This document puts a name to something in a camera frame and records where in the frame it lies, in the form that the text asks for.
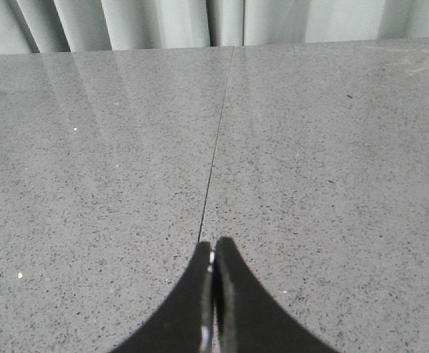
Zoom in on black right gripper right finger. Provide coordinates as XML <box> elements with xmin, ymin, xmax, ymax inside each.
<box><xmin>215</xmin><ymin>237</ymin><xmax>335</xmax><ymax>352</ymax></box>

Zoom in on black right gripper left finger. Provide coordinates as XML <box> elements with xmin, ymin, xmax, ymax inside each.
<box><xmin>113</xmin><ymin>242</ymin><xmax>213</xmax><ymax>352</ymax></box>

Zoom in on white pleated curtain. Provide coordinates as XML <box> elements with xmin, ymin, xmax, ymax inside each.
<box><xmin>0</xmin><ymin>0</ymin><xmax>429</xmax><ymax>54</ymax></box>

